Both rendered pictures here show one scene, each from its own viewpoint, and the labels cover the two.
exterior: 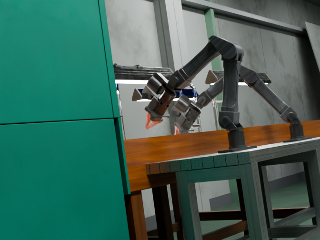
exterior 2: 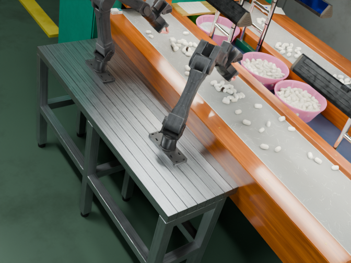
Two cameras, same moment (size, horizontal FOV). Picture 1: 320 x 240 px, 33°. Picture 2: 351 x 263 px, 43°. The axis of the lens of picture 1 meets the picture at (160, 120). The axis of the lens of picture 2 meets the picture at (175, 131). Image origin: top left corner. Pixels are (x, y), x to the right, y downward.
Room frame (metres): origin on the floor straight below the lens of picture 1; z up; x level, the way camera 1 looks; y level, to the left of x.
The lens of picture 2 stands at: (2.80, -2.00, 1.88)
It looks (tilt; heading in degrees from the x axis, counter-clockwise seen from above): 39 degrees down; 100
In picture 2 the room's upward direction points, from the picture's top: 15 degrees clockwise
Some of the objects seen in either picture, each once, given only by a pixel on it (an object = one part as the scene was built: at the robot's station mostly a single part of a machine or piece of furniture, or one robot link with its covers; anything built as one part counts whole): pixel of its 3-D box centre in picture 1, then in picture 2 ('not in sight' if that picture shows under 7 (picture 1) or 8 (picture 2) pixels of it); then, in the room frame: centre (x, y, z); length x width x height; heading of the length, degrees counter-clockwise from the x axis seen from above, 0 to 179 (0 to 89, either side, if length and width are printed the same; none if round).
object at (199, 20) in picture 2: not in sight; (215, 32); (2.47, 0.44, 0.72); 0.27 x 0.27 x 0.10
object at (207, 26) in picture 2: not in sight; (215, 34); (2.46, 0.44, 0.71); 0.22 x 0.22 x 0.06
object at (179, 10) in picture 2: not in sight; (198, 8); (2.30, 0.58, 0.77); 0.33 x 0.15 x 0.01; 50
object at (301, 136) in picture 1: (296, 132); (168, 141); (2.55, -0.63, 0.71); 0.20 x 0.07 x 0.08; 144
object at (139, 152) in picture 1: (241, 147); (192, 117); (2.58, -0.37, 0.67); 1.81 x 0.12 x 0.19; 140
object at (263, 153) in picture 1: (221, 155); (174, 98); (2.45, -0.25, 0.65); 1.20 x 0.90 x 0.04; 144
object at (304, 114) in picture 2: not in sight; (297, 103); (3.02, -0.02, 0.72); 0.27 x 0.27 x 0.10
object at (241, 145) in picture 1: (236, 140); (100, 64); (2.06, -0.28, 0.71); 0.20 x 0.07 x 0.08; 144
